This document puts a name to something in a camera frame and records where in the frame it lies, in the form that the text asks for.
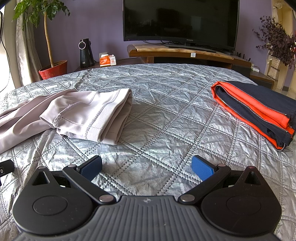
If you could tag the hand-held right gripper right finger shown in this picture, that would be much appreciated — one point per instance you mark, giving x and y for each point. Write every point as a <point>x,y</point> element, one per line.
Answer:
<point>202,168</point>

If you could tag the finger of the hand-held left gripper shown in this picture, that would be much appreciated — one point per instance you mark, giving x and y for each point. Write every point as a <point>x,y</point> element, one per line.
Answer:
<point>7,168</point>

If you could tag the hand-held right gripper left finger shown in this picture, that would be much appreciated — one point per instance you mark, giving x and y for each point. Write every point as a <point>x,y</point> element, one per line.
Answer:
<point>92,168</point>

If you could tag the light grey pants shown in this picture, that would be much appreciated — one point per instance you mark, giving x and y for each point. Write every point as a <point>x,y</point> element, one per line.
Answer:
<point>92,111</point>

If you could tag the silver quilted blanket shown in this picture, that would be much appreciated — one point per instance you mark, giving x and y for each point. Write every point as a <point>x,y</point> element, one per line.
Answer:
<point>161,115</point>

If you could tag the navy and orange jacket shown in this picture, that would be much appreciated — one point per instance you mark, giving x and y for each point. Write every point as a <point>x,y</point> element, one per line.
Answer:
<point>254,102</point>

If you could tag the dark wooden cabinet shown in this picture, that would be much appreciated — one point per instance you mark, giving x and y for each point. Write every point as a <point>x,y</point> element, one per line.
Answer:
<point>261,78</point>

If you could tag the orange box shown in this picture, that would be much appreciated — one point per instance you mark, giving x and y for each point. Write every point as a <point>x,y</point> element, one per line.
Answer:
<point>105,62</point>

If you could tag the dark low wooden shelf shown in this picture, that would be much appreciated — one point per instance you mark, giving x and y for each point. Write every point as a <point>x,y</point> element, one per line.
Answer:
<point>120,62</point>

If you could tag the wooden television stand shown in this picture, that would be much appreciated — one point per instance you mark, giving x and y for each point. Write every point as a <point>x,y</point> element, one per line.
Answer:
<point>208,58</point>

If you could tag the grey satin curtain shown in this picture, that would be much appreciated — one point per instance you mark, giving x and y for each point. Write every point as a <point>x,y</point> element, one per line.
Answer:
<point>25,58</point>

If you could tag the small white object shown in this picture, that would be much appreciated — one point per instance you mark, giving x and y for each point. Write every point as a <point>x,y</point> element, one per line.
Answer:
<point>254,68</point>

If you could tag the black cylindrical appliance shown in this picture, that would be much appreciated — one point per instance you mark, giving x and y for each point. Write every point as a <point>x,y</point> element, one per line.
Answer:
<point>86,53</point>

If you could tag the row of small dark bottles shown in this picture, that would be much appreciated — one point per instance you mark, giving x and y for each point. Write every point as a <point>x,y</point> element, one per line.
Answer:
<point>240,55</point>

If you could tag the woven vase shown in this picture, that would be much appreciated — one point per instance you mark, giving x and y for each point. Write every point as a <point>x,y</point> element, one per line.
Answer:
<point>276,68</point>

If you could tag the green potted tree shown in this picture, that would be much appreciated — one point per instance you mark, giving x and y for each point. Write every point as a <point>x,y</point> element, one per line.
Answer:
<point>47,30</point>

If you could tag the black flat screen television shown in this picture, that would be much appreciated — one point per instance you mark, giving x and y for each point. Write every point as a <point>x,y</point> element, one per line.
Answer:
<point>180,20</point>

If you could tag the dried purple flower bunch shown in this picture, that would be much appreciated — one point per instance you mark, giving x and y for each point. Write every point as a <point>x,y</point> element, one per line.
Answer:
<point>277,37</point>

